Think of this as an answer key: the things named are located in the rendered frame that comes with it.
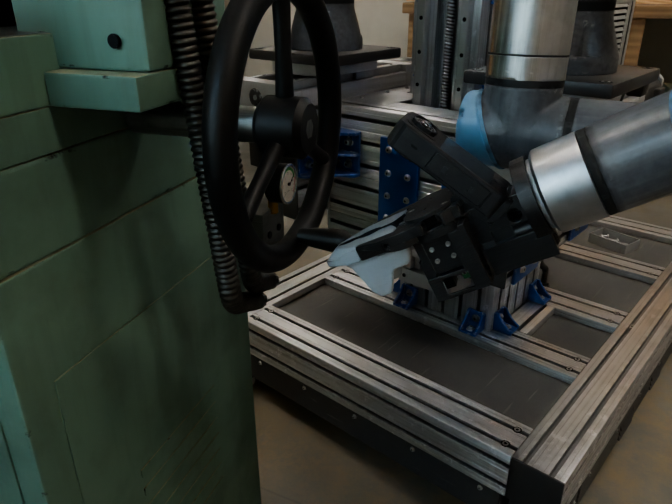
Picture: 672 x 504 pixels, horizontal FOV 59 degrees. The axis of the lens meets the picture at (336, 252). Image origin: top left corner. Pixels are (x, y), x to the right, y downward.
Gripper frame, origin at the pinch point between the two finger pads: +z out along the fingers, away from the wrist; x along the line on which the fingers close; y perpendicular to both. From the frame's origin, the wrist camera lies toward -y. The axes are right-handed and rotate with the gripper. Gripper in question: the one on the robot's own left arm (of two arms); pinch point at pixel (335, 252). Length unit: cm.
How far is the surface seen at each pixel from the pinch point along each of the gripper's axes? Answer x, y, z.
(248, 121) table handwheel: 0.9, -15.2, 1.9
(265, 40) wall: 345, -74, 153
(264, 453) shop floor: 38, 46, 60
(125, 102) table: -9.2, -21.0, 5.7
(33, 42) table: -9.5, -29.0, 10.5
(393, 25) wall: 334, -38, 65
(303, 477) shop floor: 34, 51, 51
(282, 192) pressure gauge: 25.6, -5.2, 16.7
